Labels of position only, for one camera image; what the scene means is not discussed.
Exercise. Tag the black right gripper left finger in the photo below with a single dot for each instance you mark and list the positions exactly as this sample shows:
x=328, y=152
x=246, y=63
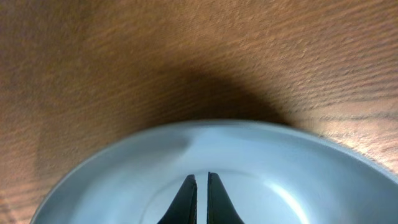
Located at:
x=183, y=209

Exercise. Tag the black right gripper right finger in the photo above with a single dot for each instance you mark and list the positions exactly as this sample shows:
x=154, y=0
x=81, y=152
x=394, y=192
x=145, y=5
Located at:
x=220, y=209

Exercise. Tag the blue bowl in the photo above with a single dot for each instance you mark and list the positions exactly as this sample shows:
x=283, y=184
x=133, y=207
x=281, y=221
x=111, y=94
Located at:
x=271, y=173

